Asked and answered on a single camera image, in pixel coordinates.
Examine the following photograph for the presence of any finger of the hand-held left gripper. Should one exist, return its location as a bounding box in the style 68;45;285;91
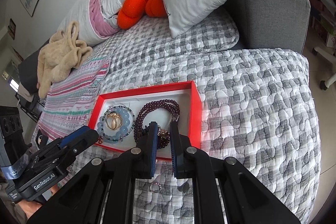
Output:
58;126;90;148
63;130;99;161

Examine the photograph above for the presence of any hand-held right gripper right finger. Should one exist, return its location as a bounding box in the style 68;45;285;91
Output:
169;123;301;224

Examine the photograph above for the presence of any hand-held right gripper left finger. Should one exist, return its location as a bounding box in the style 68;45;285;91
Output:
26;121;159;224

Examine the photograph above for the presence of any small charm bracelet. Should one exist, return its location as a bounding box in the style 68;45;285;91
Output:
157;127;172;146

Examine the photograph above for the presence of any gold ring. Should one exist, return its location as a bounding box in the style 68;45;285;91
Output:
105;112;123;131

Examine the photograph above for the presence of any thin dark green bead bracelet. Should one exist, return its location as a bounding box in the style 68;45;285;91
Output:
104;106;136;143

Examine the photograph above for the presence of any red cardboard box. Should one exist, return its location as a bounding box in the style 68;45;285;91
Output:
87;80;202;161

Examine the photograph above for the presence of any light blue bead bracelet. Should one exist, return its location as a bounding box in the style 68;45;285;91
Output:
97;106;132;143

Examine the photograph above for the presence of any dark purple bead necklace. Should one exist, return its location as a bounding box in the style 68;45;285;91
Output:
133;99;180;149

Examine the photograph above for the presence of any person's left hand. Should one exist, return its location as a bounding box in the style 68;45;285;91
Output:
22;181;61;218

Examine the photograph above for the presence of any pink striped blanket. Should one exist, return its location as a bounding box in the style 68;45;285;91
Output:
31;43;111;146

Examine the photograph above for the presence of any black appliance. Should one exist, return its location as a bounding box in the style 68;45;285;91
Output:
0;106;25;161

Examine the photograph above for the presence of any beige plush garment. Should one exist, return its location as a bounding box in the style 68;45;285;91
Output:
37;21;93;98

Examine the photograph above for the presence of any grey checked quilt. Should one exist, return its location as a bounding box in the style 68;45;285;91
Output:
31;48;319;224

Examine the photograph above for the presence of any grey checked pillow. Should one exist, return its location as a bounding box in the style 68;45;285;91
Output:
110;7;239;75

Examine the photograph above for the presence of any orange knot cushion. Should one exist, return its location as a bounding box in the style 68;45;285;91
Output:
117;0;168;29

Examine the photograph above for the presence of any grey fabric sofa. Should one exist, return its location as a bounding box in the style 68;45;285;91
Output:
226;0;311;55

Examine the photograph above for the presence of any white office chair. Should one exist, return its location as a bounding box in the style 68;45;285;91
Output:
314;46;336;90

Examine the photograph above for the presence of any white bookshelf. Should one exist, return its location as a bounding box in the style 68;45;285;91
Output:
281;0;336;46

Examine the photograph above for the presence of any blue printed strap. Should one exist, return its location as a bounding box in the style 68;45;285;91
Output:
0;154;28;180

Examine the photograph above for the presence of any small dark wall frame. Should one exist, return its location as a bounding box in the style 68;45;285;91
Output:
8;18;17;37

